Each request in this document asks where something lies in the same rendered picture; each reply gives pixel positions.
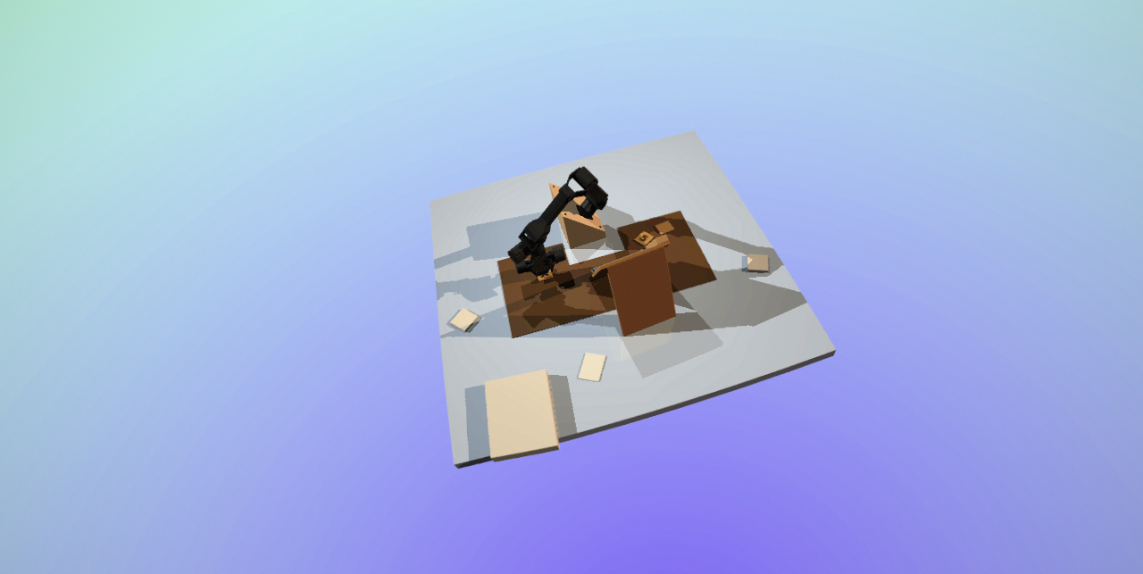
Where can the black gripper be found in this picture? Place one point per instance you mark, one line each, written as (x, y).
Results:
(556, 254)

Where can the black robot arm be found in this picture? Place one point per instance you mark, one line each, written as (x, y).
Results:
(538, 229)

